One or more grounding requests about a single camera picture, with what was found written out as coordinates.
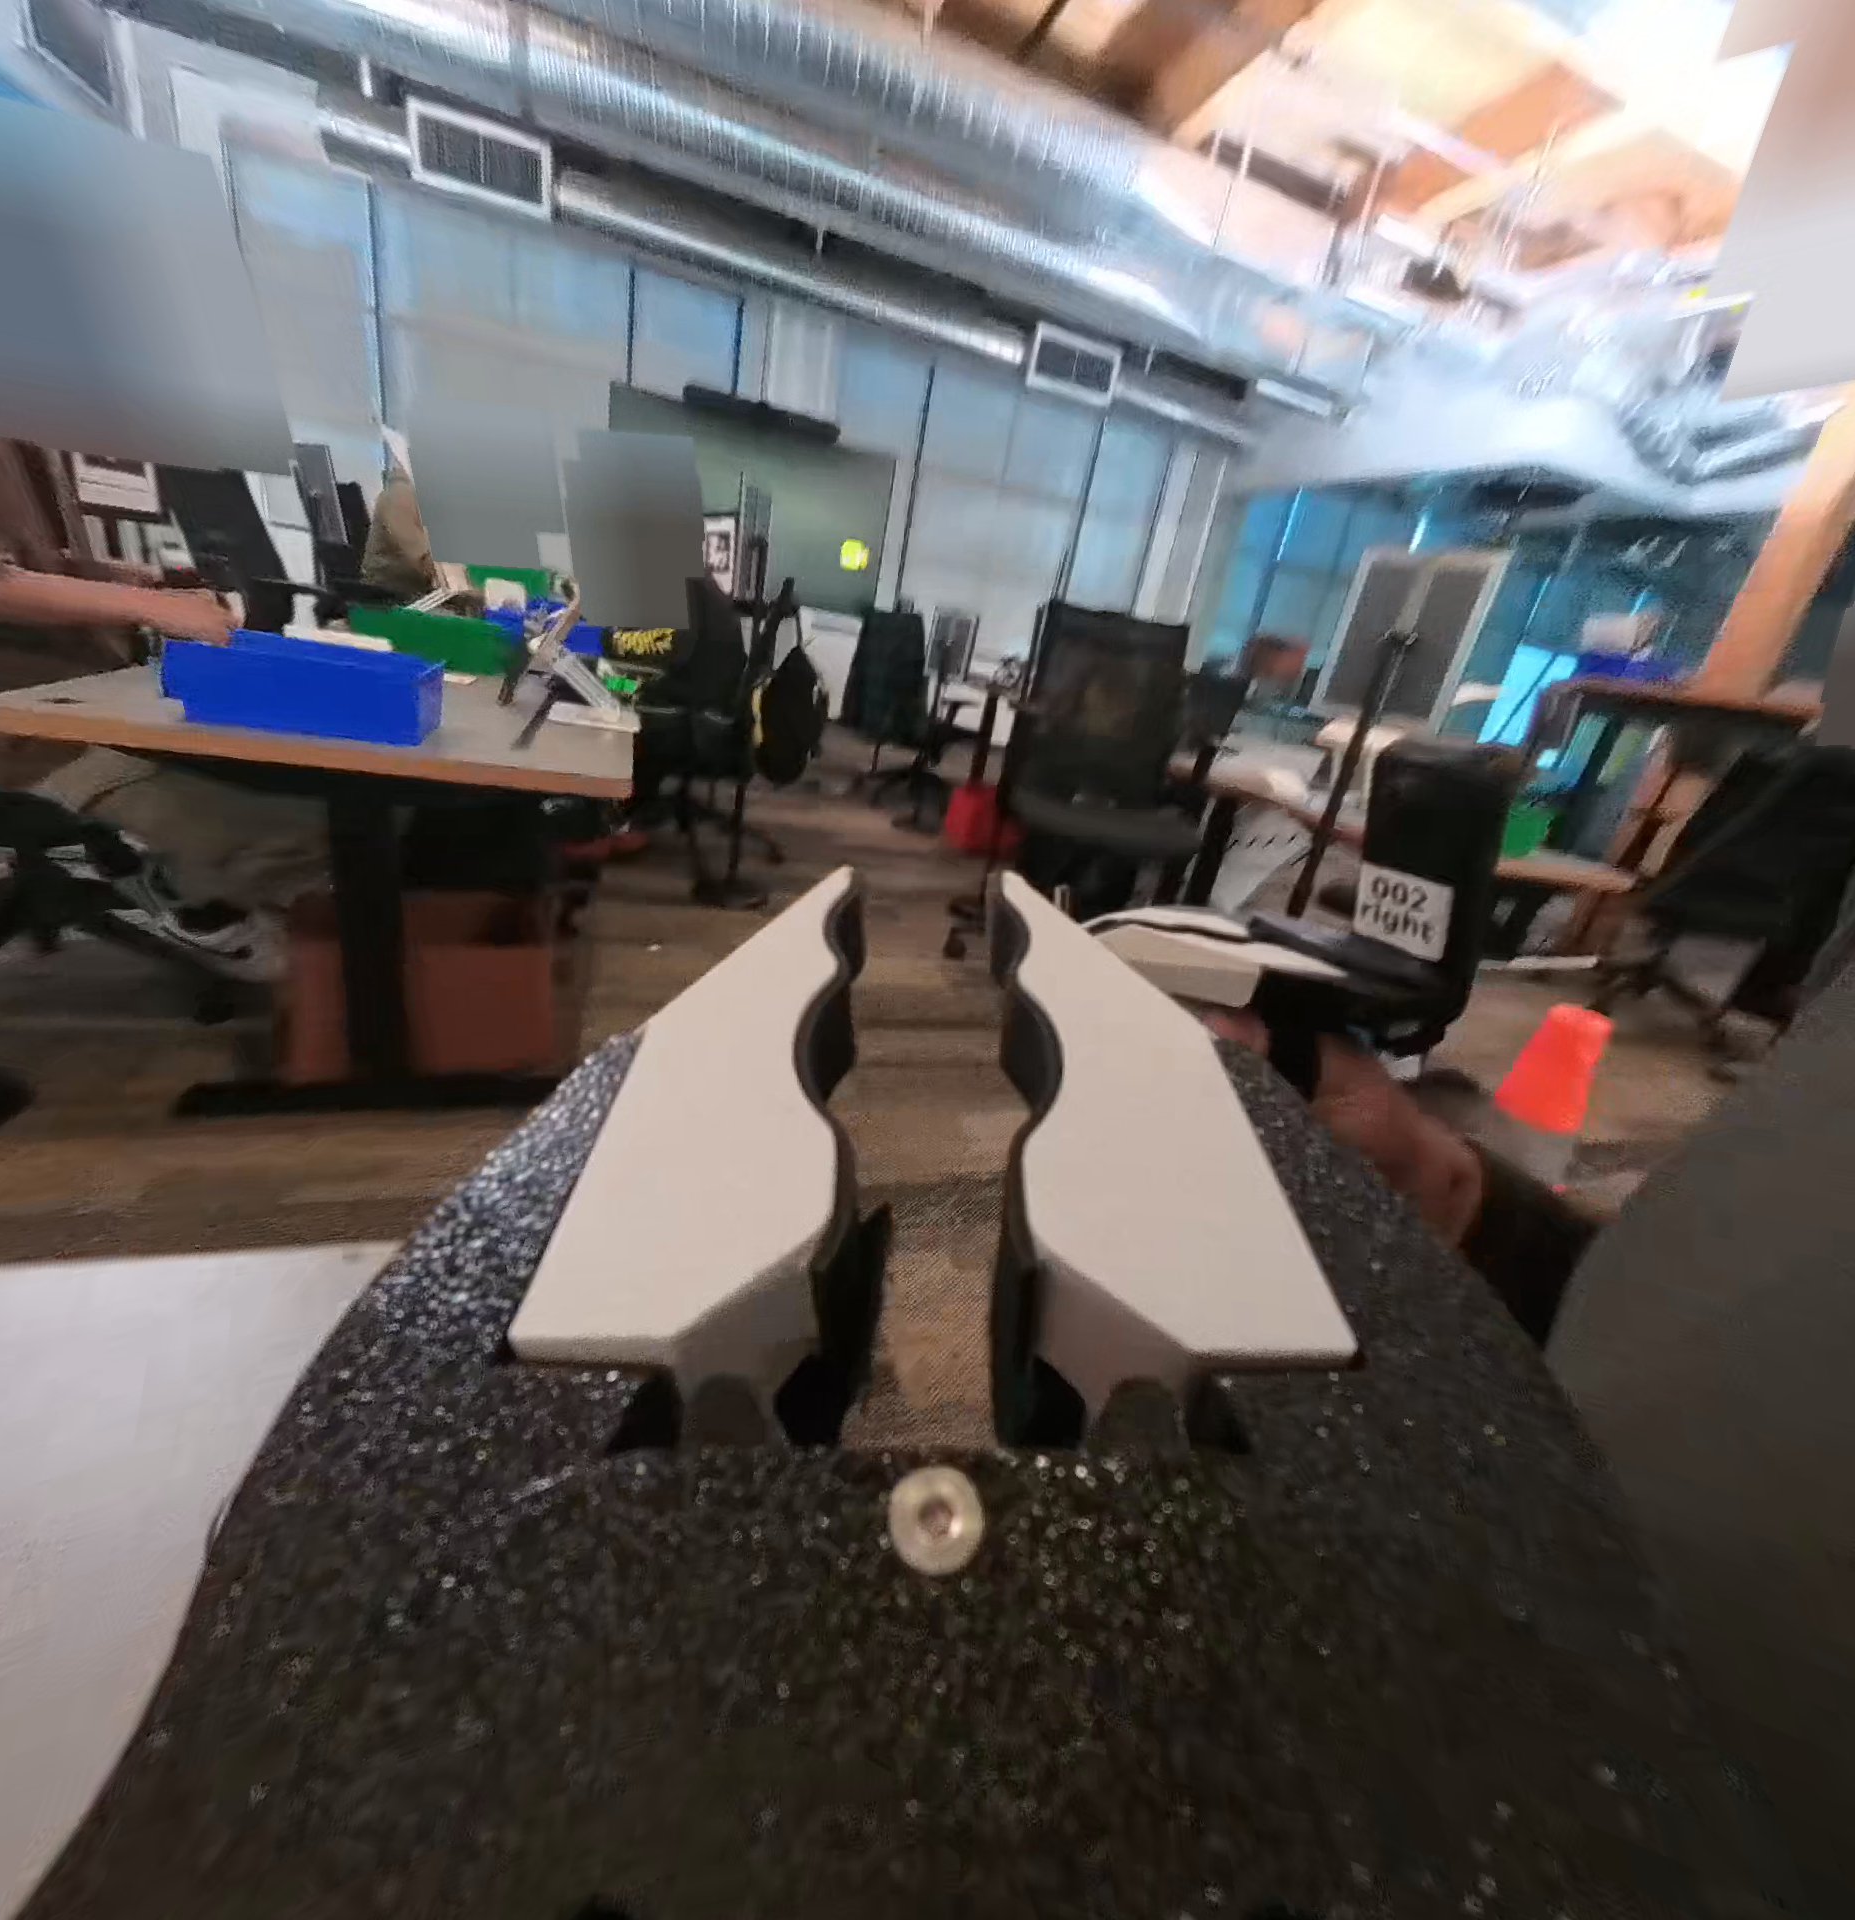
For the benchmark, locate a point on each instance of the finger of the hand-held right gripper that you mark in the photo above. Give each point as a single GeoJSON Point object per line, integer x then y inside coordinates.
{"type": "Point", "coordinates": [1182, 918]}
{"type": "Point", "coordinates": [1212, 973]}

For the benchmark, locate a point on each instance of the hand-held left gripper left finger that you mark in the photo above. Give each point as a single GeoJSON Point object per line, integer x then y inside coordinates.
{"type": "Point", "coordinates": [686, 1183]}

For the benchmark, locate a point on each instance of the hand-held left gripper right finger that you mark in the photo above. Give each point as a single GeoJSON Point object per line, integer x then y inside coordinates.
{"type": "Point", "coordinates": [1167, 1198]}

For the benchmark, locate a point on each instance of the person's right forearm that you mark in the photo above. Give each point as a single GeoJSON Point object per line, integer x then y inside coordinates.
{"type": "Point", "coordinates": [1527, 1244]}

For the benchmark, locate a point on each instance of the person's right hand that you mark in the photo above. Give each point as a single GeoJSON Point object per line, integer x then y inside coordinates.
{"type": "Point", "coordinates": [1393, 1120]}

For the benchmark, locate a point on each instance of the black tripod stand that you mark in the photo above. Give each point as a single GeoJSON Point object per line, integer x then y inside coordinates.
{"type": "Point", "coordinates": [1379, 707]}

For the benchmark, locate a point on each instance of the grey framed panel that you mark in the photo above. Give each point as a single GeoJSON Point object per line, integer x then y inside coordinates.
{"type": "Point", "coordinates": [1455, 615]}

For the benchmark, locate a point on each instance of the red bag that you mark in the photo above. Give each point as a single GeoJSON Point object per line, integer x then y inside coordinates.
{"type": "Point", "coordinates": [981, 818]}

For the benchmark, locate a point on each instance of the black office chair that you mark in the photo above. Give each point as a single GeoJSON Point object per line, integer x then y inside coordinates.
{"type": "Point", "coordinates": [1111, 707]}

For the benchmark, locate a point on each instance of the orange traffic cone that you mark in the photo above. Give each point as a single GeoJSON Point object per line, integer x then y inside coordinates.
{"type": "Point", "coordinates": [1555, 1075]}

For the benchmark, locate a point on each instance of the brown cardboard box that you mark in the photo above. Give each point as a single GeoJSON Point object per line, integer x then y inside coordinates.
{"type": "Point", "coordinates": [462, 989]}

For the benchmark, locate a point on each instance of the chair with plaid jacket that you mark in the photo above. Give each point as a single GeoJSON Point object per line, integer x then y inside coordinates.
{"type": "Point", "coordinates": [885, 675]}

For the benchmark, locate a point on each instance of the black backpack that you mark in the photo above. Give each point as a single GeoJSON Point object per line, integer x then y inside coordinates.
{"type": "Point", "coordinates": [788, 721]}

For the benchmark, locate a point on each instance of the chair with yellow-print jacket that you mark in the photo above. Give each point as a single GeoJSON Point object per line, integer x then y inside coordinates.
{"type": "Point", "coordinates": [700, 707]}

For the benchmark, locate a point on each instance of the grey work table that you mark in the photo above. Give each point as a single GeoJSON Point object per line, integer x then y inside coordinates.
{"type": "Point", "coordinates": [415, 766]}

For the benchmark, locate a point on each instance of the person's torso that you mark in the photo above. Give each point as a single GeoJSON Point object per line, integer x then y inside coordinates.
{"type": "Point", "coordinates": [1739, 1350]}

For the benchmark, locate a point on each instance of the green plastic bin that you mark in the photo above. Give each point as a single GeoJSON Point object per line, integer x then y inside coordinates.
{"type": "Point", "coordinates": [429, 637]}

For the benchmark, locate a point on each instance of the blue plastic bin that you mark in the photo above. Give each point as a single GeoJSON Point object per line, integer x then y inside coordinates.
{"type": "Point", "coordinates": [297, 688]}

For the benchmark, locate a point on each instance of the black video bar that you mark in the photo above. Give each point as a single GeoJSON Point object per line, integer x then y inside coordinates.
{"type": "Point", "coordinates": [760, 413]}

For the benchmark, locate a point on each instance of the wooden support post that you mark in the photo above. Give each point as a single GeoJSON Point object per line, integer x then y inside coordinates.
{"type": "Point", "coordinates": [1806, 541]}

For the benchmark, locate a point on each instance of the large dark wall screen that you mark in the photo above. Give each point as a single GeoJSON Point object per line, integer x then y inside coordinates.
{"type": "Point", "coordinates": [804, 511]}

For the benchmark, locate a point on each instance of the white duct vent grille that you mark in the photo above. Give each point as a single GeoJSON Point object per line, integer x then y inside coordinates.
{"type": "Point", "coordinates": [475, 156]}
{"type": "Point", "coordinates": [1076, 363]}

